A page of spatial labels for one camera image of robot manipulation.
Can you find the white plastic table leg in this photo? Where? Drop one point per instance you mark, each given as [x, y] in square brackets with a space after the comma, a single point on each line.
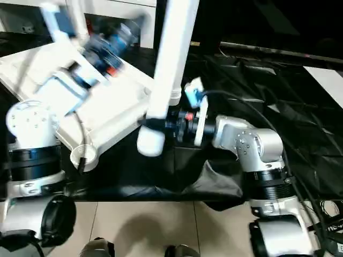
[79, 19]
[171, 53]
[176, 97]

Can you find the white plastic table top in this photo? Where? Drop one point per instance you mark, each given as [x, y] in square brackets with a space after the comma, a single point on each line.
[107, 118]

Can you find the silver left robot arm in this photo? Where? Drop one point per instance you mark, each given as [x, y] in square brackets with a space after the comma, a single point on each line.
[32, 126]

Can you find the white cabinet with glass doors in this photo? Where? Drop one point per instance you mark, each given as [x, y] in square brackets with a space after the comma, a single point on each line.
[123, 6]

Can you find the black mat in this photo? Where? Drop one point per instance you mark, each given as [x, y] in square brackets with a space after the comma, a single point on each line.
[134, 182]

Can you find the small gold tag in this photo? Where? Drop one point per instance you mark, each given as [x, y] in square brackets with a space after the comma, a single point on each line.
[195, 43]

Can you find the black metal bar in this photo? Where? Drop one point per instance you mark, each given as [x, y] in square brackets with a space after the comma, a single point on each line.
[268, 51]

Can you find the grey right robot foot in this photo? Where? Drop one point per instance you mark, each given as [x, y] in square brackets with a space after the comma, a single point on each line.
[182, 251]

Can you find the grey robot foot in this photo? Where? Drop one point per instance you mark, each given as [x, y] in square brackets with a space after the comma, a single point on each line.
[96, 249]
[182, 251]

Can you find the grey left robot foot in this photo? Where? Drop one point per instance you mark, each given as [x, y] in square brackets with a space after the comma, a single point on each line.
[96, 249]

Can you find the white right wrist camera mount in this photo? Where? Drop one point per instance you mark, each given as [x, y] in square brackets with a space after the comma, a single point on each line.
[201, 126]

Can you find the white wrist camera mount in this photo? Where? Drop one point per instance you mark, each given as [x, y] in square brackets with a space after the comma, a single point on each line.
[201, 126]
[51, 16]

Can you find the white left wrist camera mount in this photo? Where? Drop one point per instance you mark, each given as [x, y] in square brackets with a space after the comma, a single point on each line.
[51, 16]

